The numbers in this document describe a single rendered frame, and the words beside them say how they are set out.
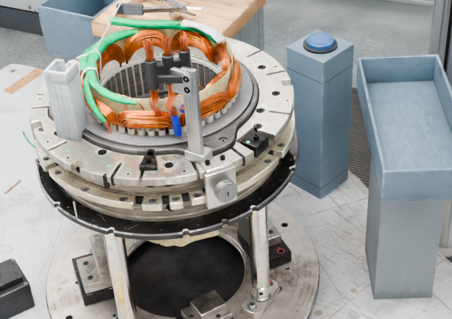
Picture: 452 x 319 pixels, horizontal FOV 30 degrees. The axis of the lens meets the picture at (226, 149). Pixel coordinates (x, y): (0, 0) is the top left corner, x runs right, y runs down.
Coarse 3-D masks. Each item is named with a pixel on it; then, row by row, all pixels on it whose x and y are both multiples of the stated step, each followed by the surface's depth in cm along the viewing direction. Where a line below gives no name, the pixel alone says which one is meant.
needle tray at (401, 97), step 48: (384, 96) 113; (432, 96) 112; (384, 144) 104; (432, 144) 104; (384, 192) 96; (432, 192) 95; (384, 240) 110; (432, 240) 110; (384, 288) 115; (432, 288) 115
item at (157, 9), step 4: (144, 8) 123; (148, 8) 123; (152, 8) 123; (156, 8) 123; (160, 8) 122; (164, 8) 122; (168, 8) 122; (172, 8) 122; (176, 8) 122; (144, 12) 123; (148, 12) 123; (152, 12) 123; (156, 12) 123; (160, 12) 123
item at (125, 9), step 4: (116, 4) 123; (124, 4) 123; (128, 4) 123; (132, 4) 123; (136, 4) 123; (140, 4) 123; (116, 8) 123; (120, 8) 123; (124, 8) 123; (128, 8) 123; (132, 8) 123; (136, 8) 123; (140, 8) 122; (120, 12) 124; (124, 12) 123; (128, 12) 123; (132, 12) 123; (136, 12) 123; (140, 12) 123
